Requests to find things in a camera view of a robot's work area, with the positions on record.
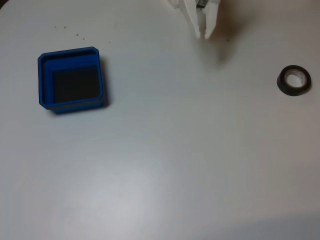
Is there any black tape roll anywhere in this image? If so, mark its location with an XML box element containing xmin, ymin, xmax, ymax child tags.
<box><xmin>276</xmin><ymin>64</ymin><xmax>313</xmax><ymax>98</ymax></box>

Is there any blue square plastic box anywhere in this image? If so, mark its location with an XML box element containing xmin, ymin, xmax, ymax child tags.
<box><xmin>37</xmin><ymin>46</ymin><xmax>109</xmax><ymax>115</ymax></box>

